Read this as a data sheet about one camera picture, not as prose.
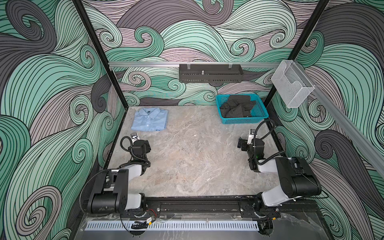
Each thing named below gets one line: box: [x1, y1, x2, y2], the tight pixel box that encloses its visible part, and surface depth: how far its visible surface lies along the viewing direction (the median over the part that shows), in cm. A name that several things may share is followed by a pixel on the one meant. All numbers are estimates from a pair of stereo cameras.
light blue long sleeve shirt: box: [130, 107, 169, 132], surface depth 109 cm
